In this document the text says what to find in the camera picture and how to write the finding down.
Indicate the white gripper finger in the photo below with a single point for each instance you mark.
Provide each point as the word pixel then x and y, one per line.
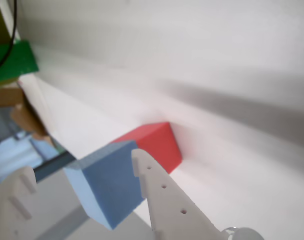
pixel 9 212
pixel 171 207

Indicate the dark grey frame bar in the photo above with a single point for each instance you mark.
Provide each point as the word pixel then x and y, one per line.
pixel 56 163

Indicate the green flat block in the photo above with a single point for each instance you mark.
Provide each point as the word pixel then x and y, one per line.
pixel 19 60

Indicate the blue foam cube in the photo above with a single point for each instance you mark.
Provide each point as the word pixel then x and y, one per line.
pixel 111 185

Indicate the red foam cube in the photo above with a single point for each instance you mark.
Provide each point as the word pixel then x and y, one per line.
pixel 159 145

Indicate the brown cardboard box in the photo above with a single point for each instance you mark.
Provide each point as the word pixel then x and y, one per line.
pixel 9 97

